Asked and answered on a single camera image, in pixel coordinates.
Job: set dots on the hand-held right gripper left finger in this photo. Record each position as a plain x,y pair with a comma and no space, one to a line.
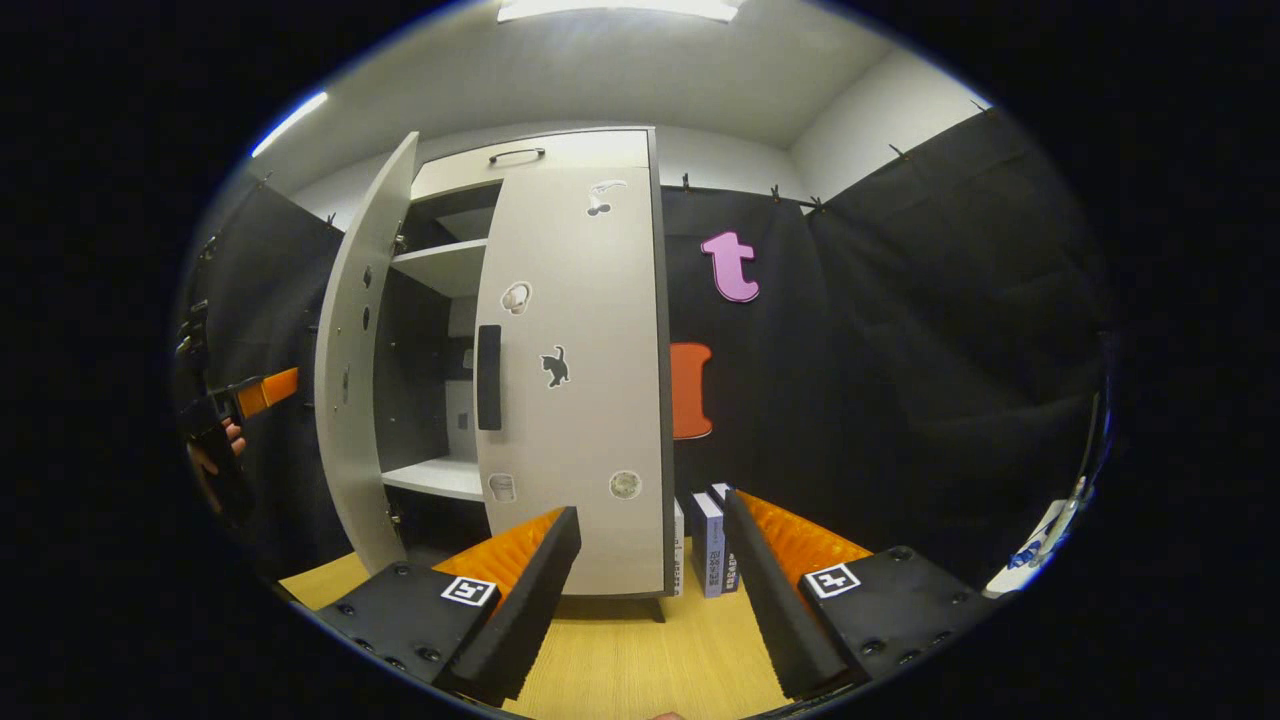
530,610

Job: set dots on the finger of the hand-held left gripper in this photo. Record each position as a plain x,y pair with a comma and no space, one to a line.
270,390

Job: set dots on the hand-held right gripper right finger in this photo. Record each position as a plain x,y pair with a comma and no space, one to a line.
775,610

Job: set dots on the white cabinet door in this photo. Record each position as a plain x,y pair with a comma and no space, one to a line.
580,440
345,450

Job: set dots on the light purple book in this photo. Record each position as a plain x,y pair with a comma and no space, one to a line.
707,545

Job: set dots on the white book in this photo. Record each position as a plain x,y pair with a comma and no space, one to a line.
679,550

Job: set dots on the white cabinet with shelves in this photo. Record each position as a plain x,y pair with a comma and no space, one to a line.
440,270

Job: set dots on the white side table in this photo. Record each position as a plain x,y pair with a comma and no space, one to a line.
1010,580

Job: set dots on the blue plastic items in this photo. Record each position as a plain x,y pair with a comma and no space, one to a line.
1025,556

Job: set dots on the black backdrop cloth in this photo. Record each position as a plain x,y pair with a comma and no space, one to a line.
900,350

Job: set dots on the large ceiling light panel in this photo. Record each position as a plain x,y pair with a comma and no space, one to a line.
620,8

